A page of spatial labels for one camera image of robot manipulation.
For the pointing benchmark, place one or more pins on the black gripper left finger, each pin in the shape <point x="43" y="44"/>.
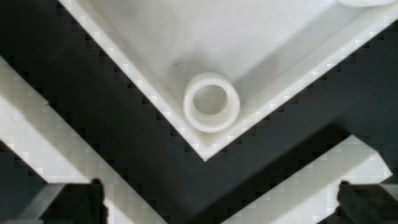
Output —
<point x="66" y="204"/>

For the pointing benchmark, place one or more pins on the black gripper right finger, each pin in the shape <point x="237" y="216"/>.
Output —
<point x="366" y="204"/>

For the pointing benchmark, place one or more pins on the white square table top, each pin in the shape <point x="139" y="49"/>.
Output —
<point x="269" y="42"/>

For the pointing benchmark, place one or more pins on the white obstacle fence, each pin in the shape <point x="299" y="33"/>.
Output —
<point x="41" y="138"/>

